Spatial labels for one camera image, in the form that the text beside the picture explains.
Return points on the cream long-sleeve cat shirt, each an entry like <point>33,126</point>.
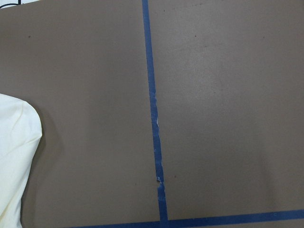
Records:
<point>20,134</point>

